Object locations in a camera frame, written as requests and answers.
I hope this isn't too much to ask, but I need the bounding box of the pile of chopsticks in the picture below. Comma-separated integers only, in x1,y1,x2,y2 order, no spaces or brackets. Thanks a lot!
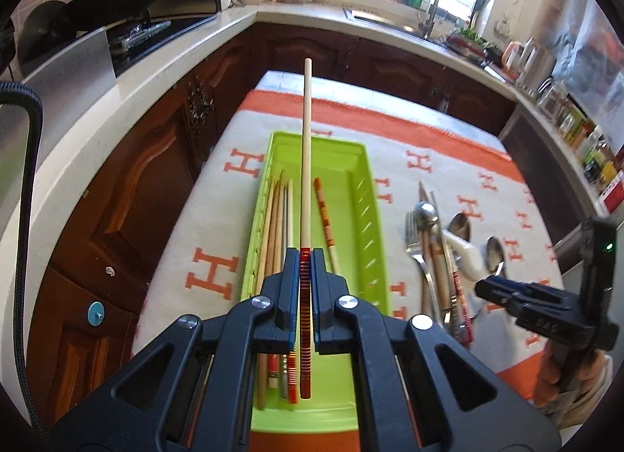
257,170,476,409

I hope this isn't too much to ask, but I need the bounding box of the row of condiment bottles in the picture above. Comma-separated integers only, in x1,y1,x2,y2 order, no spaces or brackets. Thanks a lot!
556,101,624,214

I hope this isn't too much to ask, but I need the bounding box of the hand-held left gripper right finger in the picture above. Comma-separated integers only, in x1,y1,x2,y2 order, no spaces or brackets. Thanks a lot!
311,247,561,452

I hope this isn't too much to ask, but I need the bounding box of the metal fork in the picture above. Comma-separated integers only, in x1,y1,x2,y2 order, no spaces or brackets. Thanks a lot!
404,213,442,328

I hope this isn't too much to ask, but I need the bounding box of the steel kitchen faucet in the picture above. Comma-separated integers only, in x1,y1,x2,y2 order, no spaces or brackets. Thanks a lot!
417,0,444,41

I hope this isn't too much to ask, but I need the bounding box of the grey built-in appliance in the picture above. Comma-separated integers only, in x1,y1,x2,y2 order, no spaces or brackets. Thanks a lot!
497,108,605,282

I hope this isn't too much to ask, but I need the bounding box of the black braided cable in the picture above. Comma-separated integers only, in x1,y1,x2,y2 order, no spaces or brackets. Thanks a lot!
0,82,47,428

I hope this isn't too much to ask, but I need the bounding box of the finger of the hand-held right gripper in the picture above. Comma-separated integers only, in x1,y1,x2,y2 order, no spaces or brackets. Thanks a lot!
487,278,581,307
475,278,542,316

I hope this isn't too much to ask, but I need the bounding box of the steel kitchen sink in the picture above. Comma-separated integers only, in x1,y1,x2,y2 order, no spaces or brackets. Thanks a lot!
344,6,425,37

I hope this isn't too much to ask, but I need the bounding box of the person's right hand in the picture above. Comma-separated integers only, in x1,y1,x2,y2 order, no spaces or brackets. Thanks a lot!
534,342,612,426

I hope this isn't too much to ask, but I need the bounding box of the steel panel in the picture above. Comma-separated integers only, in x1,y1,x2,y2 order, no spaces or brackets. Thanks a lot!
0,28,118,238

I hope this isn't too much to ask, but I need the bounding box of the green plastic utensil tray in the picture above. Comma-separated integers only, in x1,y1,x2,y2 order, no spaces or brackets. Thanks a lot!
241,131,393,433

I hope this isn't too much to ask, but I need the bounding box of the pink white jug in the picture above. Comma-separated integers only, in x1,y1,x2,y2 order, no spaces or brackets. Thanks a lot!
501,40,525,73

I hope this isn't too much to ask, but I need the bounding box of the large metal spoon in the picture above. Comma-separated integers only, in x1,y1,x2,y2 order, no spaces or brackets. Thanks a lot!
447,212,471,244

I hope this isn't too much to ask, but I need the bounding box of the red striped bamboo chopstick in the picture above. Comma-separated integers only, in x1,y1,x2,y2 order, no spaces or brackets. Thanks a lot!
298,58,313,400

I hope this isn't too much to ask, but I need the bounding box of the glass jug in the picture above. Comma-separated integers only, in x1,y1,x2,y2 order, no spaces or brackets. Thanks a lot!
536,76,569,114

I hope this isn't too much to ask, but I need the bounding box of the white ceramic spoon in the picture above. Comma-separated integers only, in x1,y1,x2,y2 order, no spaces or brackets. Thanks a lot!
441,232,483,283

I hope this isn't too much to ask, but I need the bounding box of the wall poster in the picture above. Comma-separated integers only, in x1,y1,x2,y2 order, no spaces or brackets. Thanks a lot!
551,0,624,136

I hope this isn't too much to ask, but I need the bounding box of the black gas cooktop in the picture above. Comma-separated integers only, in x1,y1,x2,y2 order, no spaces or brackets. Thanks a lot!
107,16,218,69

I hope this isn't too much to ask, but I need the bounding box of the basin with green vegetables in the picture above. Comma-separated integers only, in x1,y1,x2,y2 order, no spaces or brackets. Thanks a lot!
446,25,498,61

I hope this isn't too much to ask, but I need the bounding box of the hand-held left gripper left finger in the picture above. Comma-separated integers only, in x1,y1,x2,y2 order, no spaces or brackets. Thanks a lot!
49,247,300,452

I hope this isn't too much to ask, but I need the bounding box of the orange grey printed blanket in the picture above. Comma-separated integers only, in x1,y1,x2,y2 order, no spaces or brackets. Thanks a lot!
131,89,566,452

